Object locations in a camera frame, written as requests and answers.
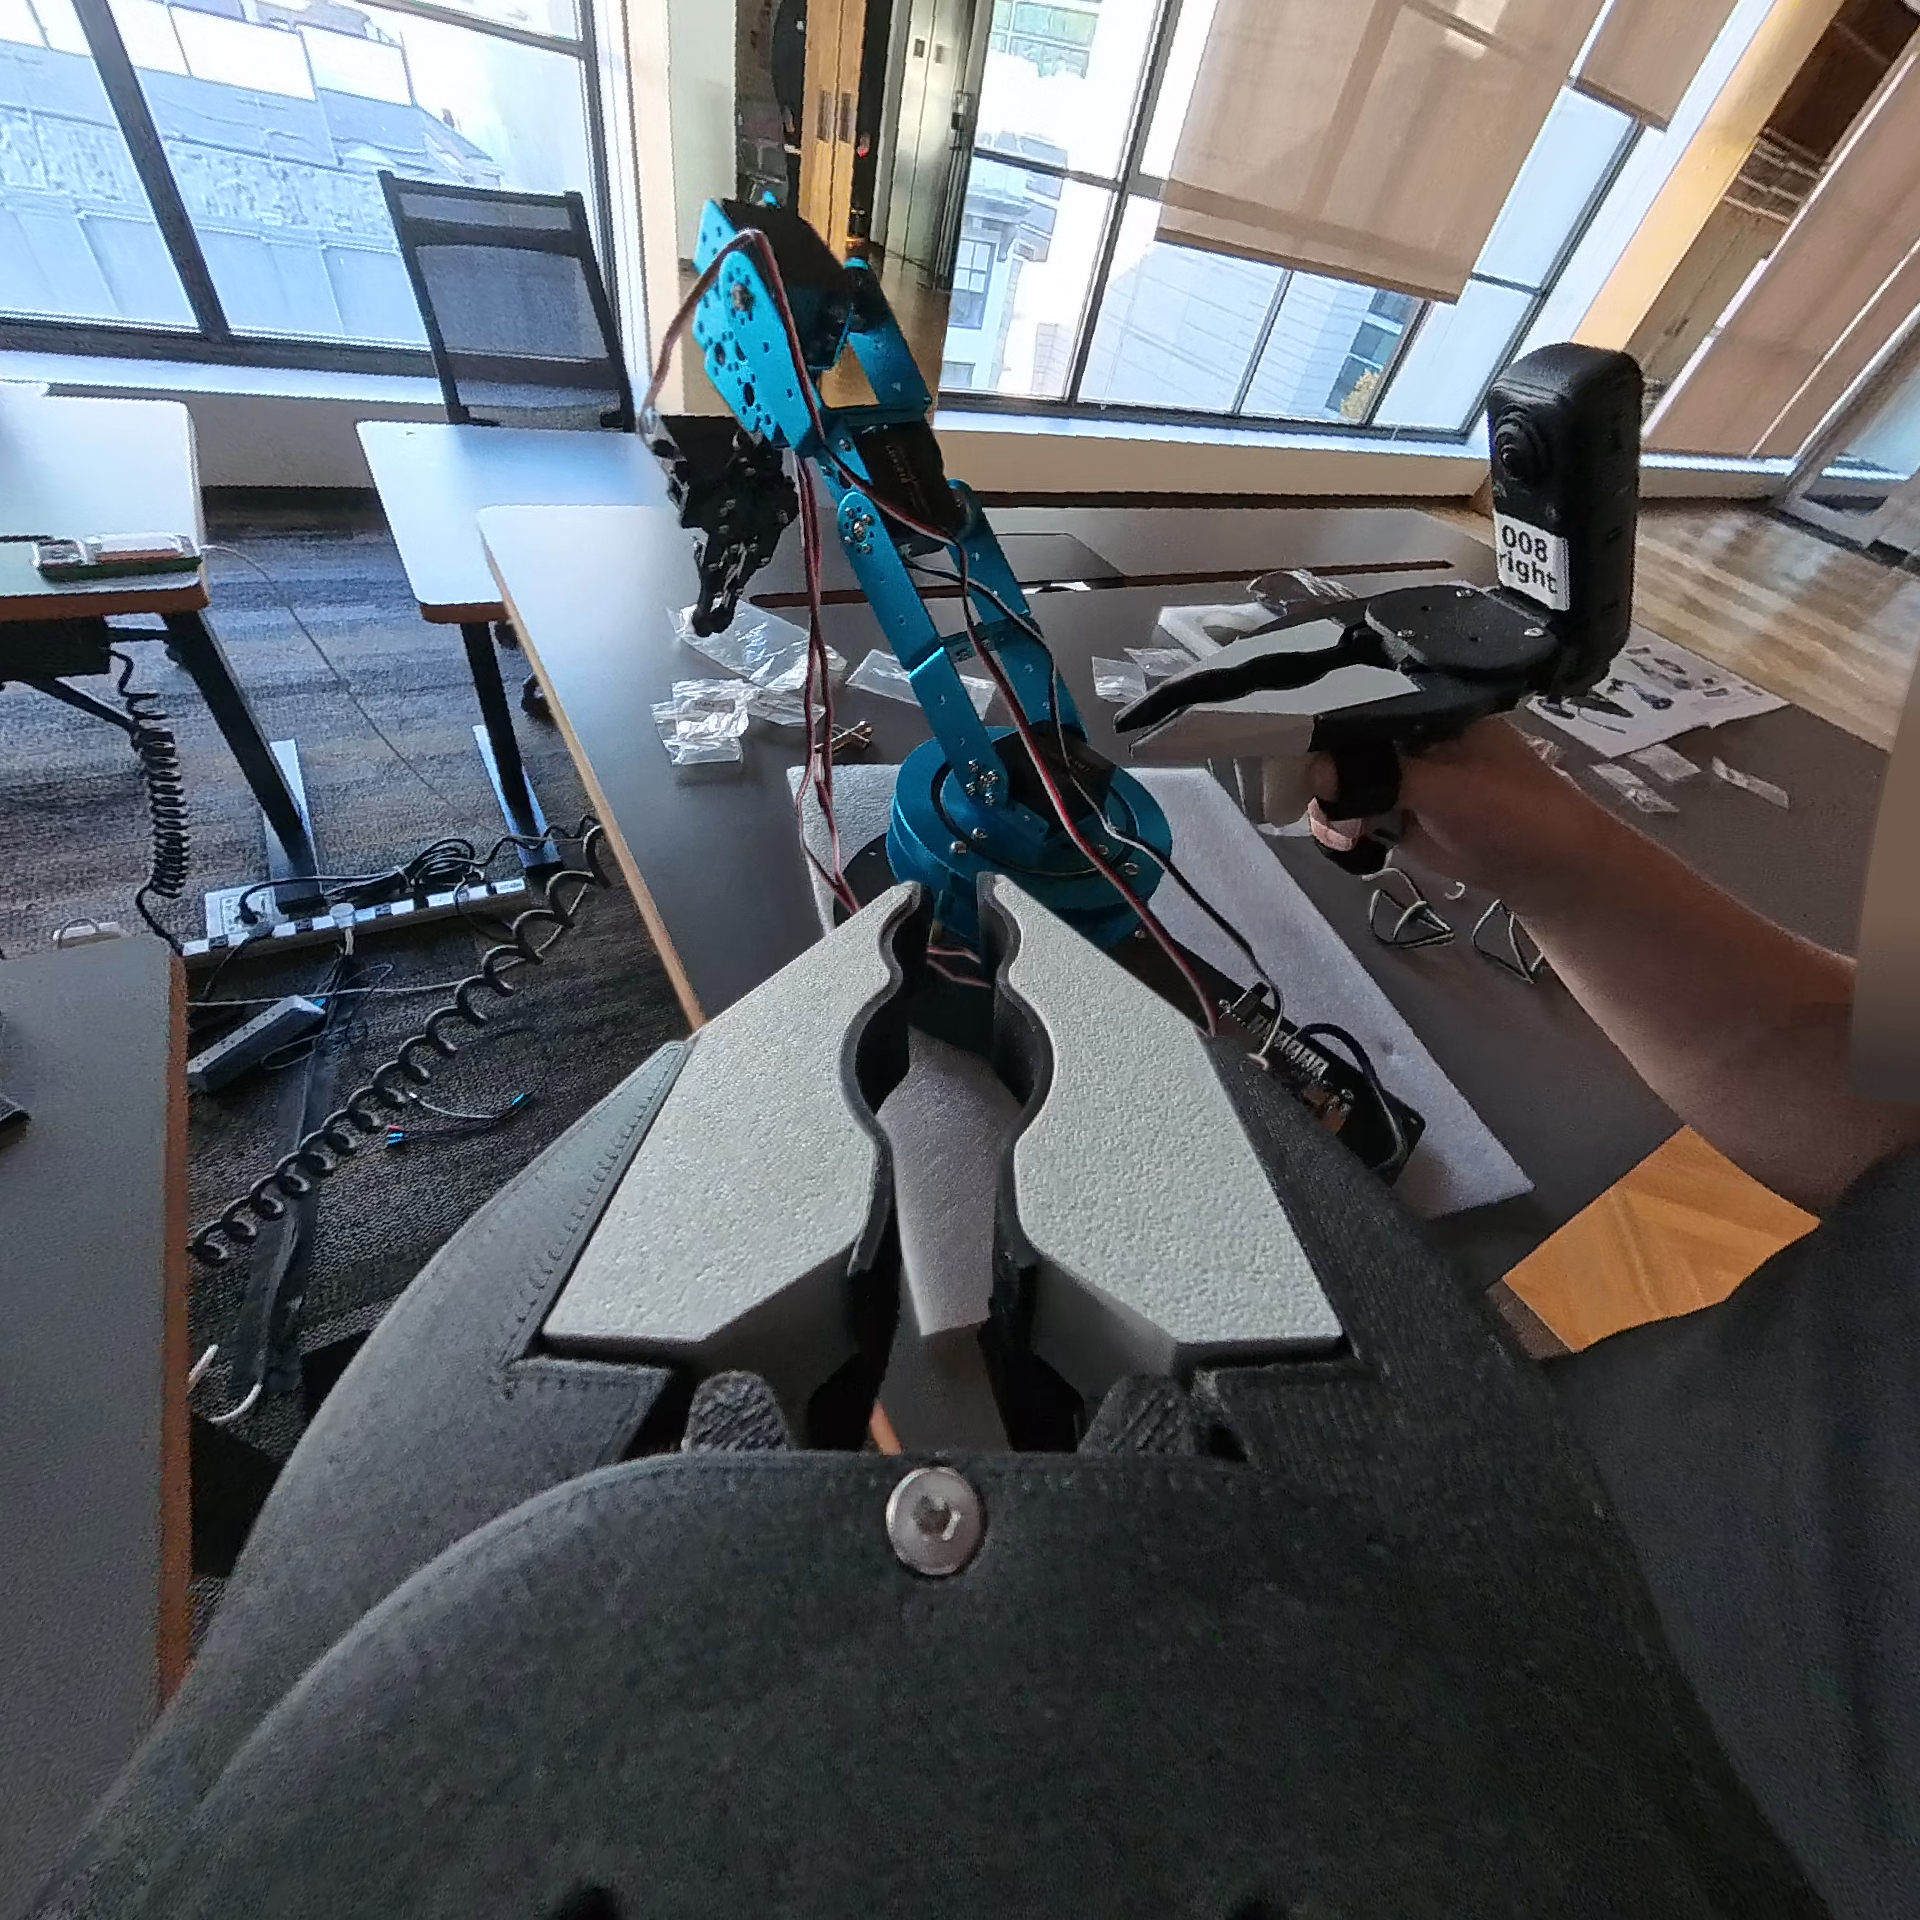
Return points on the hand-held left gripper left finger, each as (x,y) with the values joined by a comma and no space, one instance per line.
(720,1185)

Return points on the grey power strip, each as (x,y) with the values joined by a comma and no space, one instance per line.
(254,1042)

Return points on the white foam frame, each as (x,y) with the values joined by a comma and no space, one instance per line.
(1200,628)

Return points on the small metal socket wrench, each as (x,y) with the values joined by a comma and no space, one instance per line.
(857,734)

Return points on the grey desk wooden edge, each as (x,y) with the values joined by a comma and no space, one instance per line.
(90,465)
(494,494)
(75,1276)

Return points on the beige roller blind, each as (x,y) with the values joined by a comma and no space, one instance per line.
(1651,53)
(1350,134)

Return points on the robot control circuit board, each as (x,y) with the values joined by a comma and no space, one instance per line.
(1305,1073)

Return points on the white foam sheet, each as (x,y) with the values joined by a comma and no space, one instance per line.
(1277,901)

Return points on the person's right hand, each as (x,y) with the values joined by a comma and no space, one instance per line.
(1483,809)

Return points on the white power strip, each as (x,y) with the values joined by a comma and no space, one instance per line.
(359,913)

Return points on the person's dark shirt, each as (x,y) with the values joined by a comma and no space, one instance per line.
(1770,1499)

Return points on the blue toy robot arm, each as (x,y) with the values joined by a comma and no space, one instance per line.
(961,819)

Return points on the black mesh office chair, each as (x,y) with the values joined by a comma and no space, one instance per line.
(510,300)

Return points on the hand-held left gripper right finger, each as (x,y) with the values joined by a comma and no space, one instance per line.
(1170,1185)

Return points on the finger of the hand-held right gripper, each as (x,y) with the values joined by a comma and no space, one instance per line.
(1277,721)
(1290,645)

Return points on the person's right forearm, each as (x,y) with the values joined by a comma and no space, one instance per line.
(1695,990)

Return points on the pile of small plastic bags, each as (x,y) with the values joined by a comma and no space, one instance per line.
(705,728)

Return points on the printed instruction sheet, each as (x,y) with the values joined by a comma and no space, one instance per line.
(1651,698)

